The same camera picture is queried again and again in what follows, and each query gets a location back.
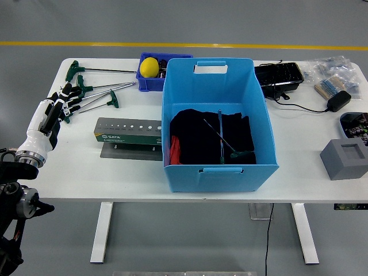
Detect yellow ball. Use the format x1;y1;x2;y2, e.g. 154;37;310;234
139;56;160;78

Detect clear bags of components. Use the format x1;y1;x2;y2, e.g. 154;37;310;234
303;55;363;101

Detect large green T-handle hex key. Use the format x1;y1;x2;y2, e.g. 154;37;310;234
217;109;227;164

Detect table control panel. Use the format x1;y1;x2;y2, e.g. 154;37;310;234
333;203;368;210

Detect metal floor plate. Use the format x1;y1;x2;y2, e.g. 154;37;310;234
248;202;273;221

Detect white table leg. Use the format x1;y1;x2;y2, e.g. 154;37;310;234
90;202;114;264
291;202;320;265

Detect dark small hardware pile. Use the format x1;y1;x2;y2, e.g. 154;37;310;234
158;59;170;79

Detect black cloth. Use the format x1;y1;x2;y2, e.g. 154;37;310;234
169;108;256;165

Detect black power adapter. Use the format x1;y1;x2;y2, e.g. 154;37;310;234
325;90;352;113

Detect black hanging cable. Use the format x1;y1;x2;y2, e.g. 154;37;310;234
263;202;274;276

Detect blue tray with parts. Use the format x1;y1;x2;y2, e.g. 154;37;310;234
339;112;368;146

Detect black plastic tray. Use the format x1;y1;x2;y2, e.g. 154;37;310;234
254;62;305;100

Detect small green T-handle hex key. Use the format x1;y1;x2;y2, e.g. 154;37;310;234
203;118;256;165

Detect grey green hex key stand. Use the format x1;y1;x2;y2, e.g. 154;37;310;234
93;117;164;162

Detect large light blue box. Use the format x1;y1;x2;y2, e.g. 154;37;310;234
160;57;280;194

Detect small dark blue bin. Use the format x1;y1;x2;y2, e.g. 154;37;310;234
135;52;194;93

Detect yellow floor tape line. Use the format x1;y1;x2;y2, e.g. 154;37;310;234
0;41;368;51

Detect red cloth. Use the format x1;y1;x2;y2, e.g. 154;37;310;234
169;135;183;166

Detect resistor strip bundle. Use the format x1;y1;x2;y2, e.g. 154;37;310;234
313;76;346;101

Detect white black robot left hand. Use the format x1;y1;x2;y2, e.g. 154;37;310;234
17;82;84;158

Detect grey foam block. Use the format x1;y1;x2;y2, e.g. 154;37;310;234
319;139;368;181

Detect black adapter cord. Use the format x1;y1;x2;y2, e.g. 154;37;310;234
270;97;328;113

